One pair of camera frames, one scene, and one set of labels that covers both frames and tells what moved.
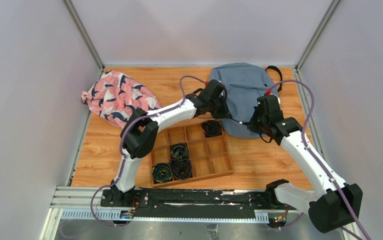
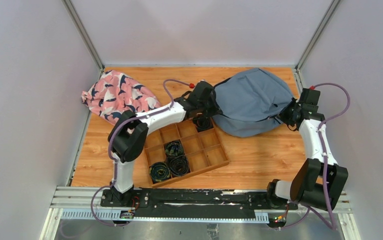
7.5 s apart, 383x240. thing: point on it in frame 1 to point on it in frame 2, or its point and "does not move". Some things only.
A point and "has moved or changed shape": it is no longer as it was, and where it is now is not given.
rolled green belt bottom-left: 162,173 does not move
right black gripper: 252,126 to 283,116
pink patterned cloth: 115,96 does not move
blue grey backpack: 244,82 has moved or changed shape
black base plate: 195,203 does not move
